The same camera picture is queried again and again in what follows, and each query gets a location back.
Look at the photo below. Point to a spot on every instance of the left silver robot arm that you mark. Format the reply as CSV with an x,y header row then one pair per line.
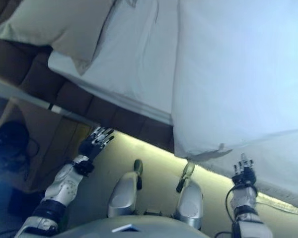
x,y
62,186

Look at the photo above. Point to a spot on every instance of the grey robot torso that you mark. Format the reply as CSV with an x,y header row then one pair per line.
x,y
149,226

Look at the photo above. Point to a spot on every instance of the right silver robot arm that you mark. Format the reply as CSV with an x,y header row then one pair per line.
x,y
245,213

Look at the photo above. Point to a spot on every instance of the white duvet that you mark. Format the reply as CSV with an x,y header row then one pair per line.
x,y
238,86

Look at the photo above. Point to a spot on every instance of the left silver robot leg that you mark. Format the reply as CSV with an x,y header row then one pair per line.
x,y
124,196

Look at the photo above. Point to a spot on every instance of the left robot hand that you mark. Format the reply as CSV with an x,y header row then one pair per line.
x,y
92,146

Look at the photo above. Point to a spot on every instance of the right silver robot leg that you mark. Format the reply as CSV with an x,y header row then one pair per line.
x,y
190,205

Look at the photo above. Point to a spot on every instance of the beige pillow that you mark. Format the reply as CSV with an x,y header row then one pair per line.
x,y
59,27

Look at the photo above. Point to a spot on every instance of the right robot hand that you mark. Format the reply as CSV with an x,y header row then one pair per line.
x,y
245,173

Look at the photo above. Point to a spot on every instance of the brown upholstered bed frame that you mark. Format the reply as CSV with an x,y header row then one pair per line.
x,y
89,99

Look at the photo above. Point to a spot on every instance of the tan wooden nightstand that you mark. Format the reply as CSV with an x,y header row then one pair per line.
x,y
49,138

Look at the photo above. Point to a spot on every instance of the silver robot leg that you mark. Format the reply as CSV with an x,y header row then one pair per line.
x,y
124,196
190,205

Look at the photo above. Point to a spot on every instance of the white fitted bed sheet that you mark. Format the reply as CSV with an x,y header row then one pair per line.
x,y
129,62

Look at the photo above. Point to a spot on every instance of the white dome table lamp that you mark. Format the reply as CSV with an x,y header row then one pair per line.
x,y
11,138

